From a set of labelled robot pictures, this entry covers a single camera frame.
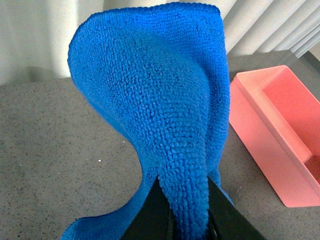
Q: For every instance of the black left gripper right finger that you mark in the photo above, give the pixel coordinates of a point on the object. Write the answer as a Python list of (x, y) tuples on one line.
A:
[(225, 222)]

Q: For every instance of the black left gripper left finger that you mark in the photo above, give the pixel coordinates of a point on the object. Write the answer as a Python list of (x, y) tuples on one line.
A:
[(155, 220)]

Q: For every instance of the blue microfiber cloth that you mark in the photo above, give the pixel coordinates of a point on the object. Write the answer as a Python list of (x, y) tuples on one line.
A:
[(159, 76)]

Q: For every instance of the pink plastic bin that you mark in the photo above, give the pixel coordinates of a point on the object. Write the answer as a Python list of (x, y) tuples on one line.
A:
[(278, 120)]

